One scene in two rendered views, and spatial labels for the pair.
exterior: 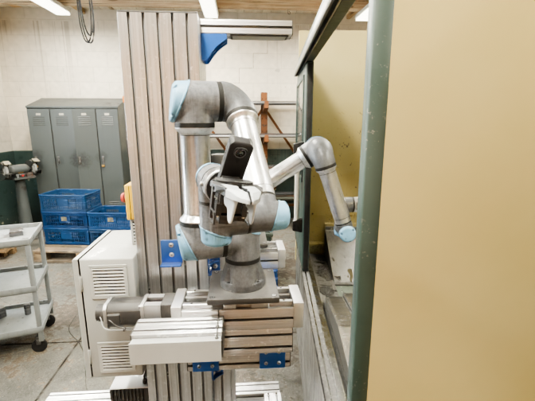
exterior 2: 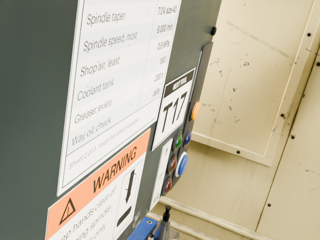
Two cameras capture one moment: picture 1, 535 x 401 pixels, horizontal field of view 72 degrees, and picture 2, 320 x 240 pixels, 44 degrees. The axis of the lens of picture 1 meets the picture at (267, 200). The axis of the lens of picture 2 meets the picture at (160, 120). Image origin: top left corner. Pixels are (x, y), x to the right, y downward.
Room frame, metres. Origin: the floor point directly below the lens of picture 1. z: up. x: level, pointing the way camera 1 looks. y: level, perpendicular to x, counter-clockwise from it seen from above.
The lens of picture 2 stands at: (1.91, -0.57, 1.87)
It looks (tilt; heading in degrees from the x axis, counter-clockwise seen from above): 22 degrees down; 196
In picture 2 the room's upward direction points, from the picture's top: 12 degrees clockwise
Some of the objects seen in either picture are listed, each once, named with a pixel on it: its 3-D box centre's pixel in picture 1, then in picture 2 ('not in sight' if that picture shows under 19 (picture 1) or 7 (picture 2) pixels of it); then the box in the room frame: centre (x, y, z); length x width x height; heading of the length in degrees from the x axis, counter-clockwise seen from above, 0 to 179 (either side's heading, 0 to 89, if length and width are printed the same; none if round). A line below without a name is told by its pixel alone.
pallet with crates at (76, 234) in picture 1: (95, 222); not in sight; (4.52, 2.21, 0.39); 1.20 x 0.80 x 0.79; 87
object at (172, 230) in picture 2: not in sight; (166, 233); (1.05, -0.74, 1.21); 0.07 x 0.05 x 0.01; 89
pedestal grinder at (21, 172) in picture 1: (22, 199); not in sight; (5.09, 3.50, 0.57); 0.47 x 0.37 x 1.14; 154
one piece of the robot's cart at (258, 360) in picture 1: (239, 351); not in sight; (1.15, 0.10, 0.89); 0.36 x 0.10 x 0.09; 94
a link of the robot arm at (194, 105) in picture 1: (197, 174); not in sight; (1.09, 0.21, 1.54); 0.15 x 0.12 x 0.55; 108
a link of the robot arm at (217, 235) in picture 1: (222, 221); not in sight; (0.85, 0.11, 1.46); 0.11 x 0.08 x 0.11; 108
